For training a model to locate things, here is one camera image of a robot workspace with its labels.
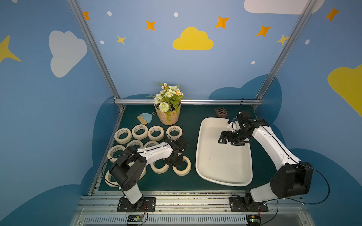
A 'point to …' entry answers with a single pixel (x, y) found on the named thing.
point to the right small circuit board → (253, 220)
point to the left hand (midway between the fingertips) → (177, 162)
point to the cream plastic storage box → (219, 163)
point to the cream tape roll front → (181, 173)
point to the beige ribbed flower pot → (168, 118)
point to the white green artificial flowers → (168, 99)
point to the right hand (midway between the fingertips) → (227, 140)
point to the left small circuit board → (135, 218)
